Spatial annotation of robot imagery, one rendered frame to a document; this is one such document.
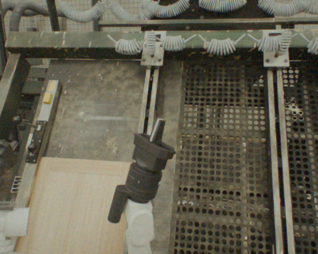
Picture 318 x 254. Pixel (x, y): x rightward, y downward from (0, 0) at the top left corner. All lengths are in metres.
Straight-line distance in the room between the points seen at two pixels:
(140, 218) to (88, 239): 0.52
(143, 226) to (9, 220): 0.32
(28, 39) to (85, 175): 0.76
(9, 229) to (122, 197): 0.26
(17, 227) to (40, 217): 0.56
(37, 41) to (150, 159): 1.07
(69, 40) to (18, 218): 0.99
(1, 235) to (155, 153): 0.41
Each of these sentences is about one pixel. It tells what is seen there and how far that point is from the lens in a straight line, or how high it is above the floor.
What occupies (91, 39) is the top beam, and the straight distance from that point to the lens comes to 1.51.
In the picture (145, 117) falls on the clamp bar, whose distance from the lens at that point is 1.26.
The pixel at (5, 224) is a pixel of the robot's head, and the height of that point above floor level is 1.42.
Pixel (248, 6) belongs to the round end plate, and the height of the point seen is 2.03.
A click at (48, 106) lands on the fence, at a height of 1.54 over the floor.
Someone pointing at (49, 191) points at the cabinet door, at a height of 1.22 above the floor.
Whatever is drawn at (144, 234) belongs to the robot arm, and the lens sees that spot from 0.80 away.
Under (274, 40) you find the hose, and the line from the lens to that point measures 1.28.
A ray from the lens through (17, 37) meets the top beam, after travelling 1.70.
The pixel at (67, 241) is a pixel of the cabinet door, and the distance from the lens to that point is 1.29.
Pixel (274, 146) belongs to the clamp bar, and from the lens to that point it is 1.22.
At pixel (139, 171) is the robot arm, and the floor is 1.52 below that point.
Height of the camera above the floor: 1.83
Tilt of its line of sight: 16 degrees down
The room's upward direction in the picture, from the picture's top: straight up
